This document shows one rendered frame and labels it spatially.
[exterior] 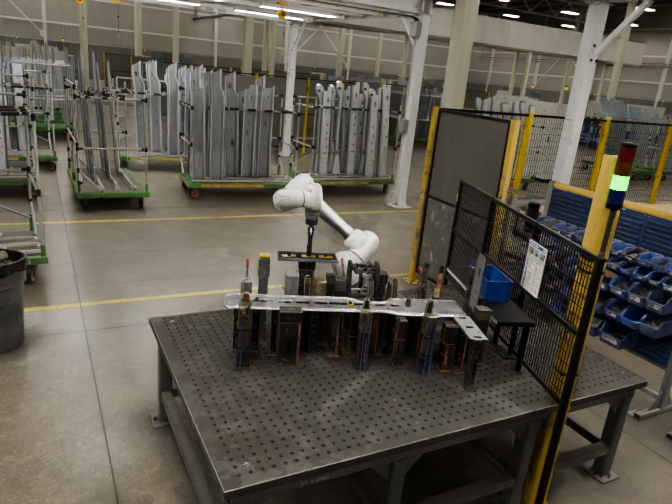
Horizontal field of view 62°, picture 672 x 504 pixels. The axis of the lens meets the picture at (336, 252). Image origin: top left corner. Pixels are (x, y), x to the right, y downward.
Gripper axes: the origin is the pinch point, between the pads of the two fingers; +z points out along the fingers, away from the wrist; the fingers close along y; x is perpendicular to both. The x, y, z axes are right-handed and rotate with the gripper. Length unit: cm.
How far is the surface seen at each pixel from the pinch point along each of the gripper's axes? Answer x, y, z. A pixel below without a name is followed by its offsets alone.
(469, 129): 154, -225, -63
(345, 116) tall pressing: 77, -803, -19
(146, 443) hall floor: -90, 34, 120
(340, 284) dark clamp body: 19.7, 16.9, 14.5
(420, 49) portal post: 181, -665, -150
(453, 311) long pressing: 85, 33, 20
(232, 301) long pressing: -41, 40, 20
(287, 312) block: -10, 56, 17
